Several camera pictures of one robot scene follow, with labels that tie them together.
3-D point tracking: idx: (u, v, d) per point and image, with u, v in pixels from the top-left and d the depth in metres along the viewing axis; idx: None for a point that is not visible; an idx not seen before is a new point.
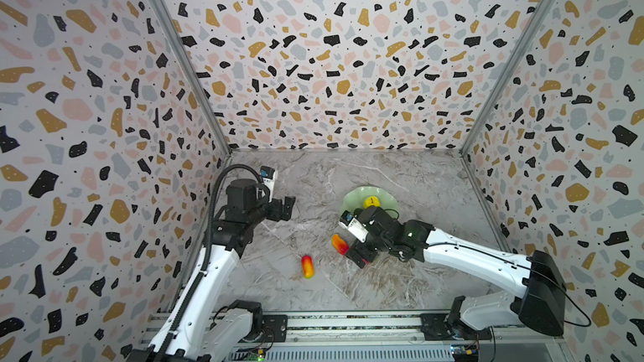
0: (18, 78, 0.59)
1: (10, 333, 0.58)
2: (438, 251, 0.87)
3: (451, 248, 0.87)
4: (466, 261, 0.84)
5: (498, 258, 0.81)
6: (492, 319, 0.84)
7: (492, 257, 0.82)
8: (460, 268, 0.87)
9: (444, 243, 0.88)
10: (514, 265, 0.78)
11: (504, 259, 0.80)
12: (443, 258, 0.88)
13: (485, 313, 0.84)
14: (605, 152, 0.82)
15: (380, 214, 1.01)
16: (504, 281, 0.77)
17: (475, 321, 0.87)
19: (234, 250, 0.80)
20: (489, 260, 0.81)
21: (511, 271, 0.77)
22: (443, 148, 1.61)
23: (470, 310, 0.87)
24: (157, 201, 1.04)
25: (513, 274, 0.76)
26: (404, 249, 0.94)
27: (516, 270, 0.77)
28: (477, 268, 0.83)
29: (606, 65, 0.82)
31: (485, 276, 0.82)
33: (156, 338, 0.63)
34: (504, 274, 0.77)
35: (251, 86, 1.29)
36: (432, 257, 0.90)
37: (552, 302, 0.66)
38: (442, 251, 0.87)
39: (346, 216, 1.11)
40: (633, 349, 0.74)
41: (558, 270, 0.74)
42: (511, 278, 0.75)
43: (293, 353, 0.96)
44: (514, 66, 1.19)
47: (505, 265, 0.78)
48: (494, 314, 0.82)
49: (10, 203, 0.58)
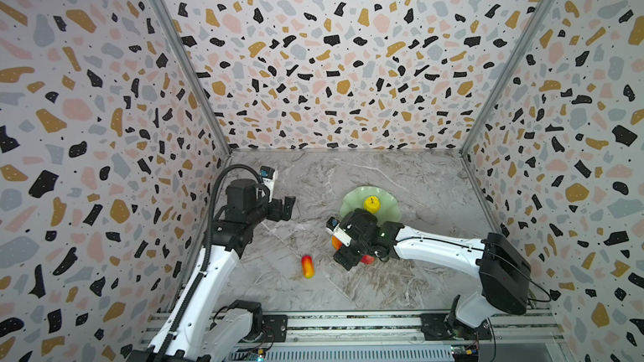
0: (18, 78, 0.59)
1: (10, 333, 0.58)
2: (404, 246, 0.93)
3: (416, 241, 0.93)
4: (431, 252, 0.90)
5: (456, 244, 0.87)
6: (482, 313, 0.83)
7: (451, 244, 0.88)
8: (428, 258, 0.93)
9: (409, 238, 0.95)
10: (470, 248, 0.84)
11: (461, 244, 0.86)
12: (411, 252, 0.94)
13: (472, 308, 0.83)
14: (605, 152, 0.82)
15: (357, 219, 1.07)
16: (463, 266, 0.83)
17: (470, 318, 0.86)
19: (234, 250, 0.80)
20: (448, 247, 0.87)
21: (465, 254, 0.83)
22: (443, 148, 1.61)
23: (461, 307, 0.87)
24: (157, 201, 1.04)
25: (467, 256, 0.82)
26: (380, 248, 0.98)
27: (471, 253, 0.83)
28: (441, 256, 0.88)
29: (606, 65, 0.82)
31: (450, 265, 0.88)
33: (156, 338, 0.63)
34: (460, 258, 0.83)
35: (251, 86, 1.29)
36: (402, 253, 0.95)
37: (503, 278, 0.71)
38: (408, 245, 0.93)
39: (332, 222, 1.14)
40: (633, 349, 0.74)
41: (508, 248, 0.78)
42: (466, 260, 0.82)
43: (293, 353, 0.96)
44: (514, 66, 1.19)
47: (461, 250, 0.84)
48: (480, 307, 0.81)
49: (10, 203, 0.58)
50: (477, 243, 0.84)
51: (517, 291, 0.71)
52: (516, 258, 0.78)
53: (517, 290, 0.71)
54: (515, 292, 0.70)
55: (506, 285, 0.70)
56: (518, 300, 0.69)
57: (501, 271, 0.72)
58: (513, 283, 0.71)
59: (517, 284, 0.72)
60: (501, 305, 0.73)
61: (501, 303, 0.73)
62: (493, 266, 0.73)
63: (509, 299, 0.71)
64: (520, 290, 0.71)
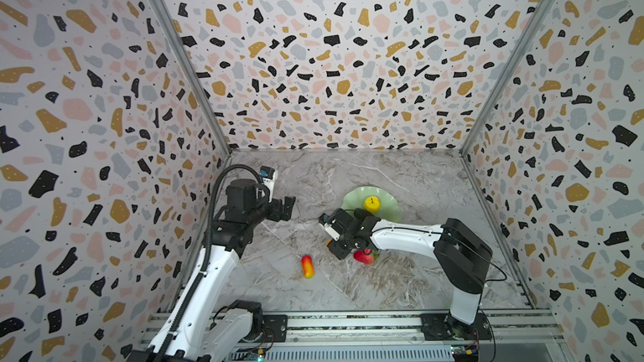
0: (18, 78, 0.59)
1: (10, 333, 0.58)
2: (378, 236, 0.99)
3: (386, 230, 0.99)
4: (400, 240, 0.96)
5: (418, 230, 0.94)
6: (469, 304, 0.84)
7: (415, 230, 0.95)
8: (399, 246, 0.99)
9: (382, 228, 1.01)
10: (430, 233, 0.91)
11: (423, 230, 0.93)
12: (383, 241, 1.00)
13: (460, 301, 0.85)
14: (605, 152, 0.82)
15: (341, 214, 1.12)
16: (425, 249, 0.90)
17: (464, 314, 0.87)
19: (234, 250, 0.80)
20: (412, 233, 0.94)
21: (425, 237, 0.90)
22: (443, 148, 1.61)
23: (454, 303, 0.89)
24: (157, 201, 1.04)
25: (427, 240, 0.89)
26: (360, 241, 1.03)
27: (430, 237, 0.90)
28: (409, 244, 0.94)
29: (606, 65, 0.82)
31: (418, 250, 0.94)
33: (156, 338, 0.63)
34: (422, 242, 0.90)
35: (251, 86, 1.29)
36: (378, 244, 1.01)
37: (456, 256, 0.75)
38: (381, 235, 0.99)
39: (322, 217, 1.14)
40: (633, 349, 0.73)
41: (464, 232, 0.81)
42: (426, 243, 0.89)
43: (293, 353, 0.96)
44: (514, 66, 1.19)
47: (423, 235, 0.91)
48: (467, 300, 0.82)
49: (10, 203, 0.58)
50: (437, 227, 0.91)
51: (473, 269, 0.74)
52: (473, 242, 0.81)
53: (471, 269, 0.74)
54: (469, 271, 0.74)
55: (459, 263, 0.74)
56: (471, 278, 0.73)
57: (454, 250, 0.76)
58: (468, 263, 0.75)
59: (472, 264, 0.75)
60: (460, 284, 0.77)
61: (459, 282, 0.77)
62: (447, 246, 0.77)
63: (464, 277, 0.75)
64: (474, 269, 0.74)
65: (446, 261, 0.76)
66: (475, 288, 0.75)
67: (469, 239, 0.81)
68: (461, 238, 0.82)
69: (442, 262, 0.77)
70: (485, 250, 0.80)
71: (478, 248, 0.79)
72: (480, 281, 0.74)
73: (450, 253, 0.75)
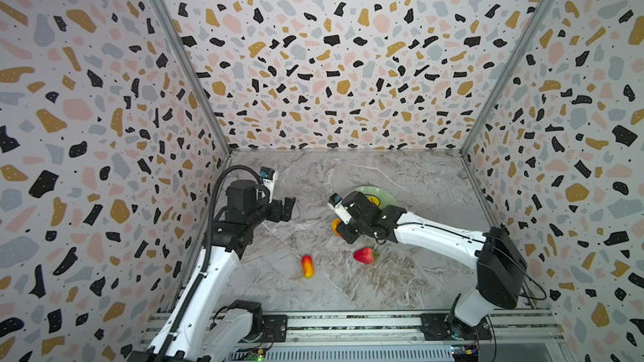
0: (18, 78, 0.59)
1: (10, 333, 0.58)
2: (404, 230, 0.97)
3: (417, 227, 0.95)
4: (431, 240, 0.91)
5: (458, 235, 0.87)
6: (479, 309, 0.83)
7: (453, 234, 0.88)
8: (428, 246, 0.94)
9: (411, 223, 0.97)
10: (470, 240, 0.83)
11: (462, 235, 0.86)
12: (409, 236, 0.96)
13: (473, 307, 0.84)
14: (605, 152, 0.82)
15: (360, 199, 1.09)
16: (460, 255, 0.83)
17: (470, 318, 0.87)
19: (234, 251, 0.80)
20: (449, 236, 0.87)
21: (465, 244, 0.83)
22: (443, 148, 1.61)
23: (459, 304, 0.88)
24: (157, 200, 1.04)
25: (467, 246, 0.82)
26: (379, 230, 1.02)
27: (470, 244, 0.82)
28: (440, 245, 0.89)
29: (606, 65, 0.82)
31: (450, 254, 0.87)
33: (156, 338, 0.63)
34: (459, 248, 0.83)
35: (251, 86, 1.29)
36: (402, 236, 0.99)
37: (497, 269, 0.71)
38: (409, 230, 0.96)
39: (333, 198, 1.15)
40: (633, 349, 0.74)
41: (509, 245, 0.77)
42: (464, 250, 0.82)
43: (293, 353, 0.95)
44: (514, 66, 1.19)
47: (462, 240, 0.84)
48: (480, 306, 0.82)
49: (10, 203, 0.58)
50: (479, 235, 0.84)
51: (511, 282, 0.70)
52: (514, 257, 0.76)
53: (511, 282, 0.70)
54: (507, 284, 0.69)
55: (499, 276, 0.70)
56: (508, 292, 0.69)
57: (496, 262, 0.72)
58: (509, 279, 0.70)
59: (511, 277, 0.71)
60: (493, 298, 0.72)
61: (492, 297, 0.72)
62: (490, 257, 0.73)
63: (500, 292, 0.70)
64: (512, 283, 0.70)
65: (485, 272, 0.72)
66: (510, 304, 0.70)
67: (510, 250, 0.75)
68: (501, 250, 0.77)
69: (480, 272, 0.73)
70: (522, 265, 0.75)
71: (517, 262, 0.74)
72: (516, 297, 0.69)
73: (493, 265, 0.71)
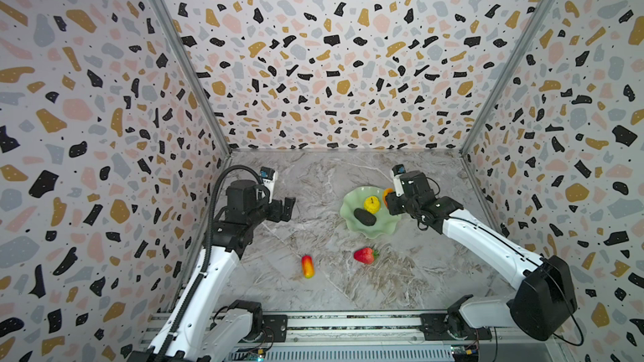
0: (18, 78, 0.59)
1: (10, 333, 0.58)
2: (454, 224, 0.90)
3: (469, 225, 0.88)
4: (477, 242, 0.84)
5: (511, 249, 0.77)
6: (489, 317, 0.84)
7: (505, 246, 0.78)
8: (473, 249, 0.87)
9: (464, 219, 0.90)
10: (523, 256, 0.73)
11: (516, 249, 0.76)
12: (456, 232, 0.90)
13: (485, 314, 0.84)
14: (605, 152, 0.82)
15: (420, 180, 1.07)
16: (506, 270, 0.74)
17: (475, 321, 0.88)
19: (234, 251, 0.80)
20: (500, 246, 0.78)
21: (516, 261, 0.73)
22: (443, 148, 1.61)
23: (470, 305, 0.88)
24: (157, 200, 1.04)
25: (517, 263, 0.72)
26: (428, 214, 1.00)
27: (521, 261, 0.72)
28: (485, 252, 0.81)
29: (606, 65, 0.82)
31: (494, 265, 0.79)
33: (156, 339, 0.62)
34: (508, 261, 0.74)
35: (251, 86, 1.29)
36: (449, 230, 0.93)
37: (542, 293, 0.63)
38: (459, 225, 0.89)
39: (399, 168, 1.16)
40: (634, 349, 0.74)
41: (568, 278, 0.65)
42: (515, 266, 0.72)
43: (293, 353, 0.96)
44: (514, 66, 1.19)
47: (513, 254, 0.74)
48: (493, 317, 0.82)
49: (10, 203, 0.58)
50: (536, 257, 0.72)
51: (551, 312, 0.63)
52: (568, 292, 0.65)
53: (550, 312, 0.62)
54: (546, 310, 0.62)
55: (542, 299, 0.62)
56: (544, 321, 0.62)
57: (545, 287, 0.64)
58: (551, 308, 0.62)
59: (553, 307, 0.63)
60: (523, 320, 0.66)
61: (523, 318, 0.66)
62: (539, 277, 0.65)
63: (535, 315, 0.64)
64: (553, 314, 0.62)
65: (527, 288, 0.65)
66: (538, 333, 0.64)
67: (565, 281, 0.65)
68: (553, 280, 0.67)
69: (520, 289, 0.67)
70: (572, 305, 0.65)
71: (567, 299, 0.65)
72: (550, 329, 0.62)
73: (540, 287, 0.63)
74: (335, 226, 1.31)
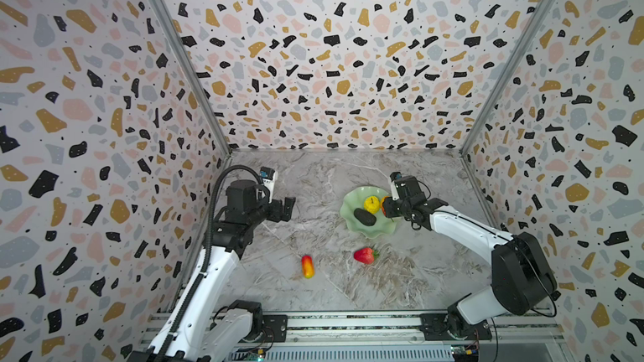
0: (18, 78, 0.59)
1: (10, 333, 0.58)
2: (437, 216, 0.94)
3: (449, 215, 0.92)
4: (457, 230, 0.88)
5: (485, 229, 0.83)
6: (482, 307, 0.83)
7: (480, 228, 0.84)
8: (454, 237, 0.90)
9: (446, 211, 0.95)
10: (495, 235, 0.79)
11: (489, 230, 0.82)
12: (439, 223, 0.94)
13: (480, 306, 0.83)
14: (605, 152, 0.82)
15: (412, 183, 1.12)
16: (481, 248, 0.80)
17: (473, 317, 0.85)
19: (234, 251, 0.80)
20: (475, 228, 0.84)
21: (489, 237, 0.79)
22: (443, 148, 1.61)
23: (465, 300, 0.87)
24: (157, 201, 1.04)
25: (489, 240, 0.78)
26: (418, 214, 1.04)
27: (494, 238, 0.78)
28: (464, 237, 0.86)
29: (606, 65, 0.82)
31: (473, 247, 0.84)
33: (156, 338, 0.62)
34: (482, 240, 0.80)
35: (251, 86, 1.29)
36: (433, 223, 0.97)
37: (513, 266, 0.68)
38: (440, 216, 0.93)
39: (397, 175, 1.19)
40: (634, 349, 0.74)
41: (540, 253, 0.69)
42: (486, 243, 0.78)
43: (293, 353, 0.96)
44: (514, 66, 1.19)
47: (487, 234, 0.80)
48: (488, 306, 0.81)
49: (10, 203, 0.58)
50: (506, 234, 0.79)
51: (527, 287, 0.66)
52: (542, 266, 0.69)
53: (524, 284, 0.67)
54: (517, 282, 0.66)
55: (513, 271, 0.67)
56: (520, 293, 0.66)
57: (516, 260, 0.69)
58: (523, 280, 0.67)
59: (527, 281, 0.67)
60: (505, 297, 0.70)
61: (505, 295, 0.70)
62: (510, 252, 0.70)
63: (511, 289, 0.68)
64: (527, 287, 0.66)
65: (500, 264, 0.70)
66: (517, 307, 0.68)
67: (537, 256, 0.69)
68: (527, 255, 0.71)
69: (495, 266, 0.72)
70: (550, 280, 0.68)
71: (542, 272, 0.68)
72: (528, 302, 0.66)
73: (510, 260, 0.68)
74: (335, 227, 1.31)
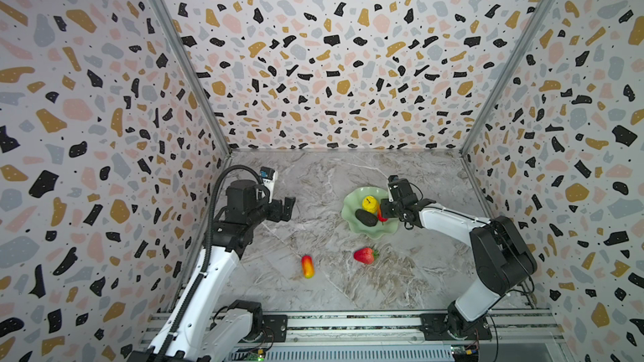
0: (18, 78, 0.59)
1: (10, 333, 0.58)
2: (424, 212, 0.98)
3: (435, 209, 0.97)
4: (441, 220, 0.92)
5: (465, 217, 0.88)
6: (478, 302, 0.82)
7: (461, 216, 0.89)
8: (442, 230, 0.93)
9: (433, 206, 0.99)
10: (475, 219, 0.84)
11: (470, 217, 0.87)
12: (428, 219, 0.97)
13: (473, 297, 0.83)
14: (605, 152, 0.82)
15: (404, 183, 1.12)
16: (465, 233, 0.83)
17: (470, 312, 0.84)
19: (234, 251, 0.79)
20: (457, 217, 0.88)
21: (468, 222, 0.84)
22: (443, 148, 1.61)
23: (462, 297, 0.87)
24: (157, 200, 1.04)
25: (469, 224, 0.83)
26: (409, 213, 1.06)
27: (473, 222, 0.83)
28: (448, 226, 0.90)
29: (606, 65, 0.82)
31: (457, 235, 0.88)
33: (156, 339, 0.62)
34: (463, 224, 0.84)
35: (251, 86, 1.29)
36: (422, 219, 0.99)
37: (490, 245, 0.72)
38: (428, 212, 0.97)
39: (393, 175, 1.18)
40: (634, 349, 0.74)
41: (518, 234, 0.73)
42: (466, 226, 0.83)
43: (293, 353, 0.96)
44: (514, 66, 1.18)
47: (467, 219, 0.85)
48: (480, 297, 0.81)
49: (10, 203, 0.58)
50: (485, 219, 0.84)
51: (505, 265, 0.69)
52: (520, 247, 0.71)
53: (499, 261, 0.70)
54: (495, 261, 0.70)
55: (490, 250, 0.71)
56: (496, 271, 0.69)
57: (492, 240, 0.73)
58: (500, 259, 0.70)
59: (504, 259, 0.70)
60: (488, 280, 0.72)
61: (488, 278, 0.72)
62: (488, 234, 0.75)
63: (490, 269, 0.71)
64: (504, 265, 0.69)
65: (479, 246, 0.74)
66: (500, 287, 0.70)
67: (515, 238, 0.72)
68: (506, 238, 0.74)
69: (475, 248, 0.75)
70: (531, 261, 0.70)
71: (519, 252, 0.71)
72: (506, 281, 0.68)
73: (486, 239, 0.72)
74: (335, 226, 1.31)
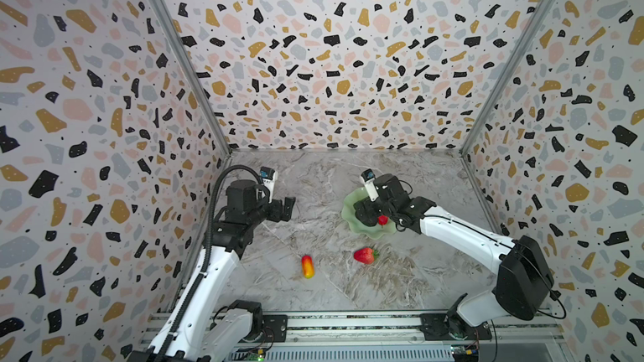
0: (18, 78, 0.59)
1: (10, 333, 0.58)
2: (431, 222, 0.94)
3: (444, 220, 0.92)
4: (453, 234, 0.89)
5: (485, 236, 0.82)
6: (485, 311, 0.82)
7: (480, 235, 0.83)
8: (453, 243, 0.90)
9: (439, 215, 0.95)
10: (497, 242, 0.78)
11: (489, 237, 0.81)
12: (434, 230, 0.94)
13: (479, 307, 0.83)
14: (605, 152, 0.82)
15: (394, 183, 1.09)
16: (485, 257, 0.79)
17: (475, 319, 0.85)
19: (234, 251, 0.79)
20: (475, 236, 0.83)
21: (491, 247, 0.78)
22: (443, 148, 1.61)
23: (465, 304, 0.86)
24: (157, 200, 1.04)
25: (493, 250, 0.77)
26: (406, 217, 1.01)
27: (497, 247, 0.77)
28: (462, 242, 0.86)
29: (605, 65, 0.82)
31: (471, 253, 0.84)
33: (156, 339, 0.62)
34: (484, 249, 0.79)
35: (251, 86, 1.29)
36: (426, 228, 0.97)
37: (521, 276, 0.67)
38: (435, 222, 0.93)
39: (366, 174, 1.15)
40: (634, 349, 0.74)
41: (541, 256, 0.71)
42: (490, 253, 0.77)
43: (293, 353, 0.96)
44: (514, 66, 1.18)
47: (488, 242, 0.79)
48: (488, 308, 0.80)
49: (10, 203, 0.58)
50: (507, 240, 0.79)
51: (532, 293, 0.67)
52: (542, 269, 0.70)
53: (531, 292, 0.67)
54: (527, 292, 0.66)
55: (521, 281, 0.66)
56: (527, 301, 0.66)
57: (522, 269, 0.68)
58: (530, 288, 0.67)
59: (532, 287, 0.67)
60: (510, 304, 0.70)
61: (510, 302, 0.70)
62: (516, 261, 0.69)
63: (517, 297, 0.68)
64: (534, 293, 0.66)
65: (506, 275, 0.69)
66: (525, 314, 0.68)
67: (538, 261, 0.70)
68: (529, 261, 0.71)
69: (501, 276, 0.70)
70: (550, 280, 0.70)
71: (542, 276, 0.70)
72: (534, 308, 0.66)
73: (517, 271, 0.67)
74: (335, 226, 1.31)
